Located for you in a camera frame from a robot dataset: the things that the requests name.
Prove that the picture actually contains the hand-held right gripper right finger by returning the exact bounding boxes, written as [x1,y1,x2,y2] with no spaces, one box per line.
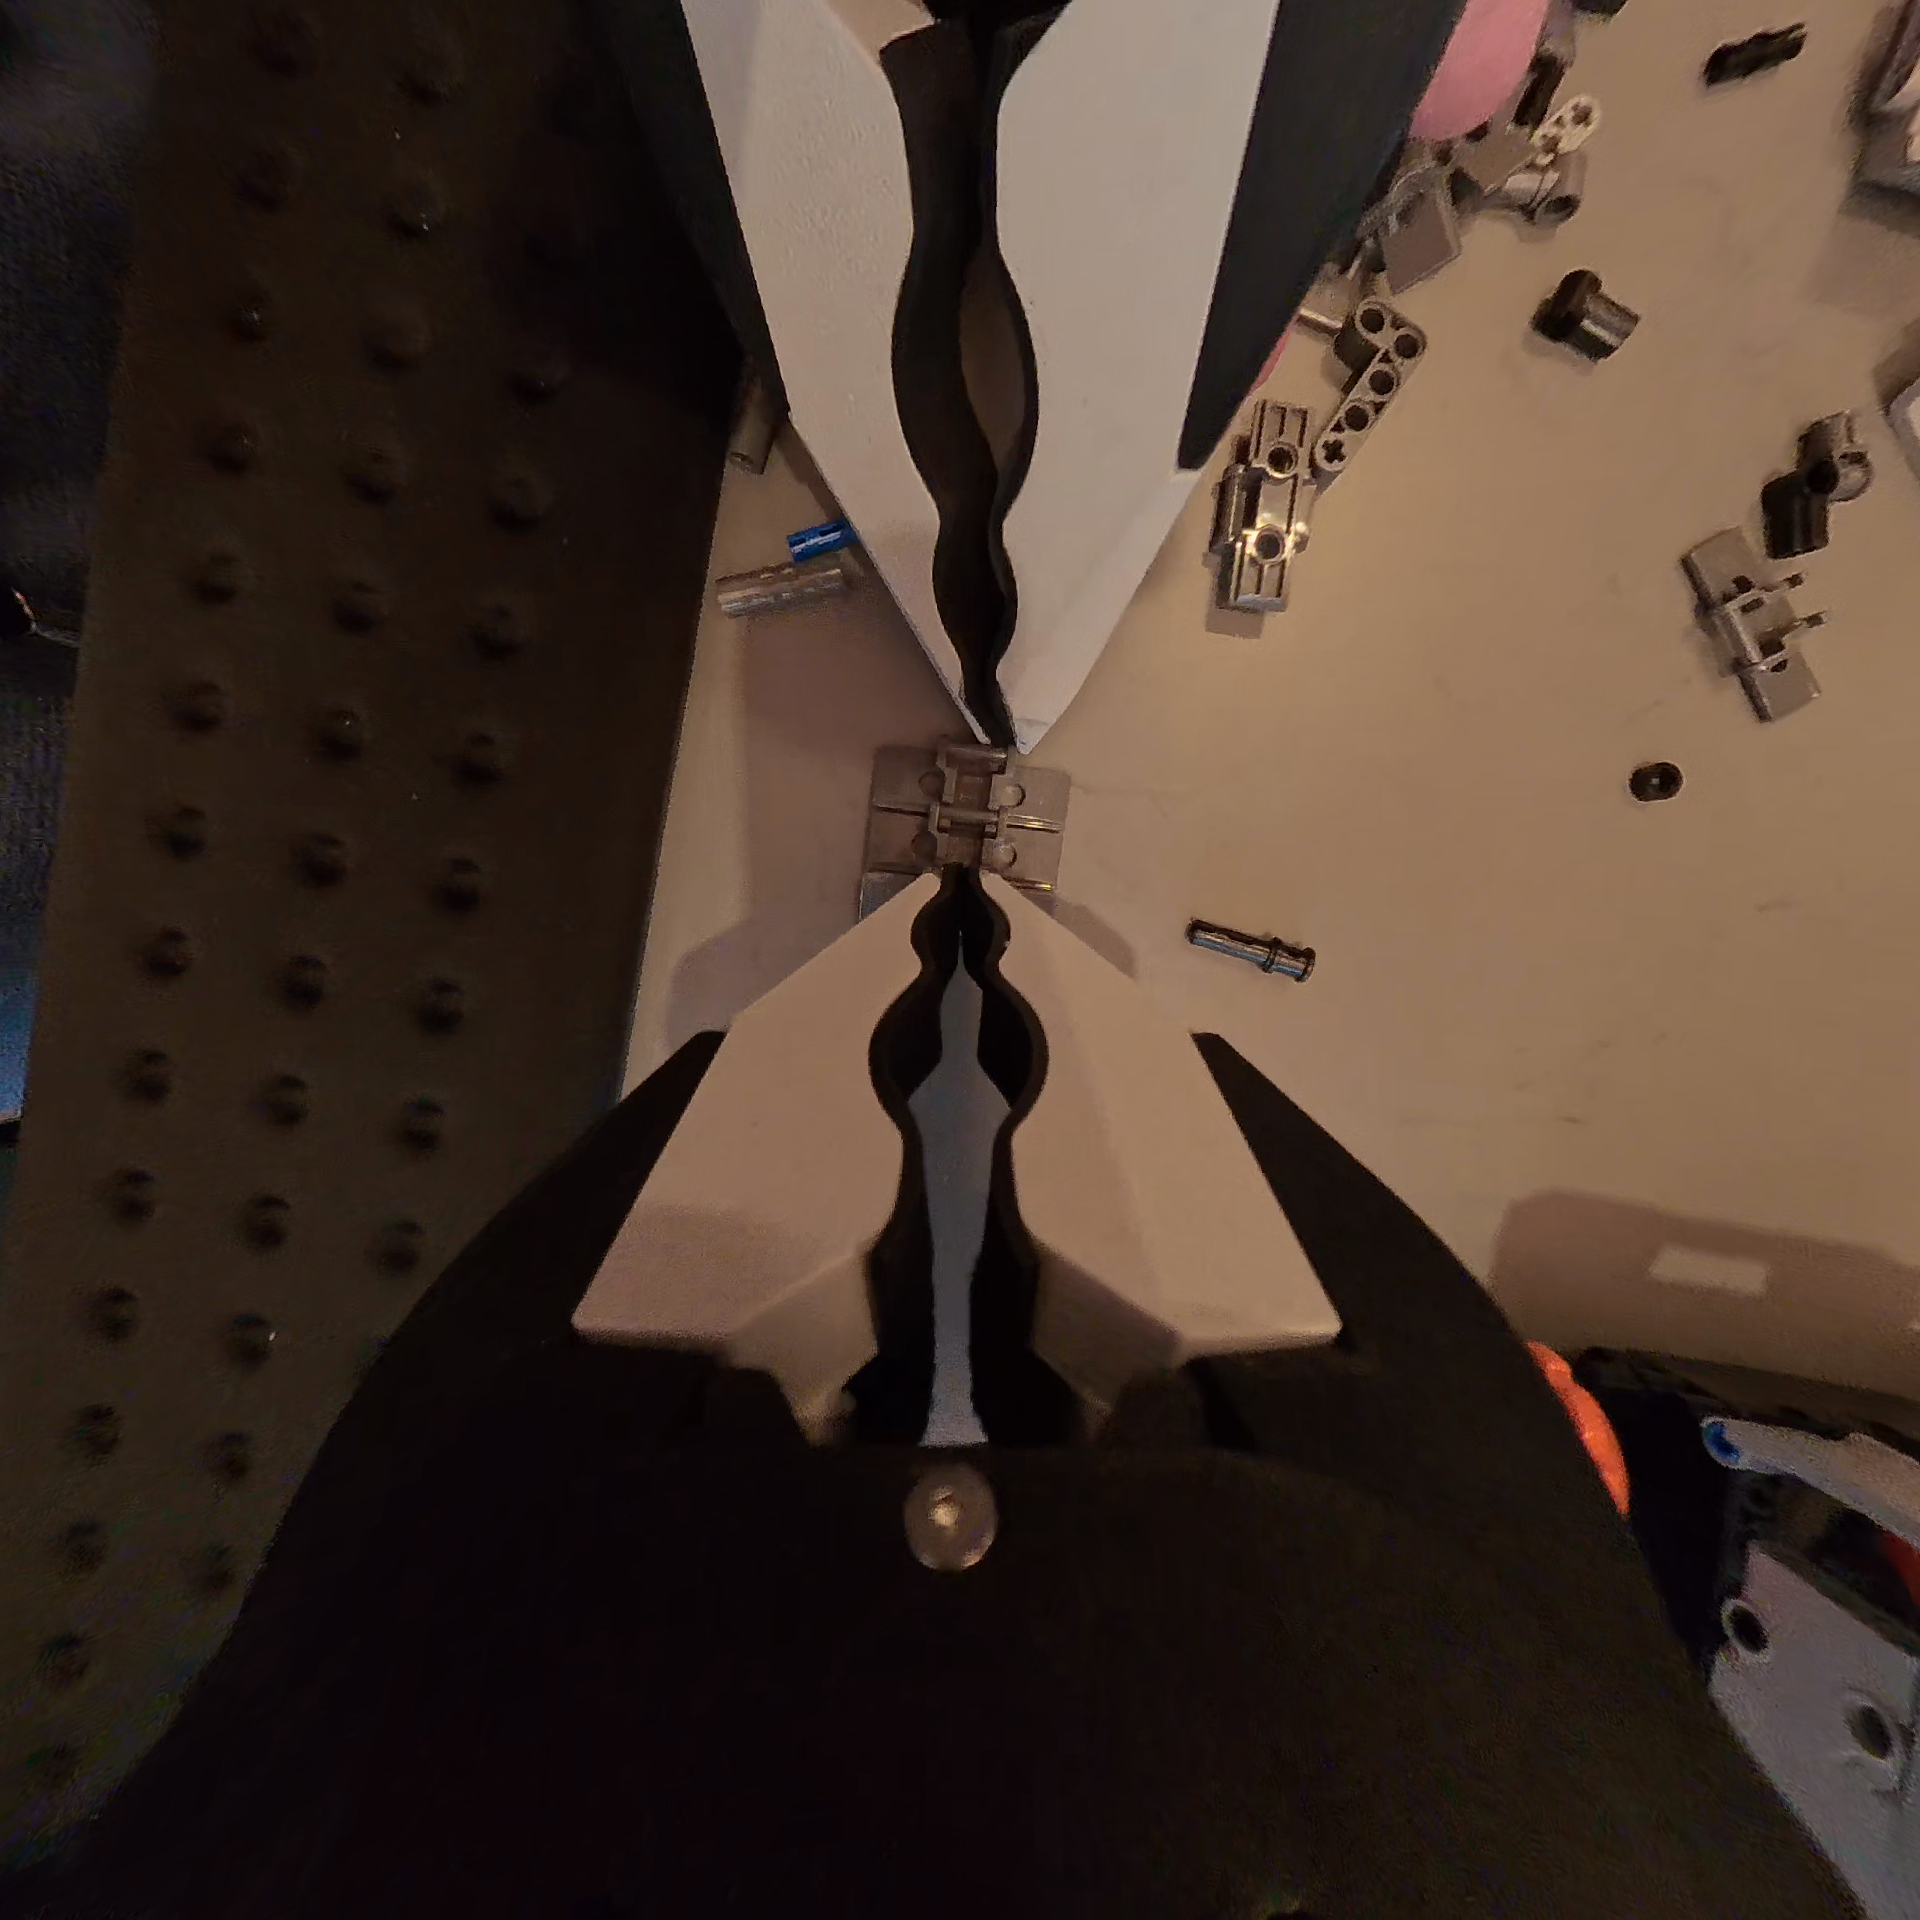
[955,872,1343,1442]

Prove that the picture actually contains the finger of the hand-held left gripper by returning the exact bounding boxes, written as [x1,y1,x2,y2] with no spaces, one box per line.
[982,0,1289,757]
[681,0,1003,751]

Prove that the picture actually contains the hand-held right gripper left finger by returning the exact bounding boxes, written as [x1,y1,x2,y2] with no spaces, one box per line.
[570,872,961,1442]

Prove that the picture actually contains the grey clip plate assembly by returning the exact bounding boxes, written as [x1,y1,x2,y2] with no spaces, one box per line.
[861,742,1070,924]

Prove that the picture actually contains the person's left hand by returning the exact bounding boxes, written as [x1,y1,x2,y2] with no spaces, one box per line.
[1259,0,1548,393]

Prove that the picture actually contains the pile of grey clip plates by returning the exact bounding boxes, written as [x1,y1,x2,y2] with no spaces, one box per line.
[1320,30,1604,324]

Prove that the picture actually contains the grey perforated beam assembly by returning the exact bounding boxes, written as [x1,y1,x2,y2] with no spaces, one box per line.
[1205,296,1427,611]

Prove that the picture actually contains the black round connector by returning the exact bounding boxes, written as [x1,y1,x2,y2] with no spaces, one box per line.
[1531,271,1642,361]

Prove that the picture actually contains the grey tube connector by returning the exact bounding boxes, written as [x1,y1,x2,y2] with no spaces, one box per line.
[716,562,849,619]

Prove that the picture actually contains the black and grey connector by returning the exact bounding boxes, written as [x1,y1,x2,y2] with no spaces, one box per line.
[1758,412,1878,560]

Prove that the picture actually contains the black dimpled foam pad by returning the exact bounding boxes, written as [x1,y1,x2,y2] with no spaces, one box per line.
[0,0,752,1848]

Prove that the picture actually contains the grey plate with clips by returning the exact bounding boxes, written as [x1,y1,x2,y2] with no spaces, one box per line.
[1680,529,1832,723]

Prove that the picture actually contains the black toy car orange wheels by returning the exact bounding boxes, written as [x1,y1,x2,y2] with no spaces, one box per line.
[1526,1343,1920,1920]

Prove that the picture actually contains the person's leg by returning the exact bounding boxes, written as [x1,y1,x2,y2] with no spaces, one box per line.
[0,0,151,1143]

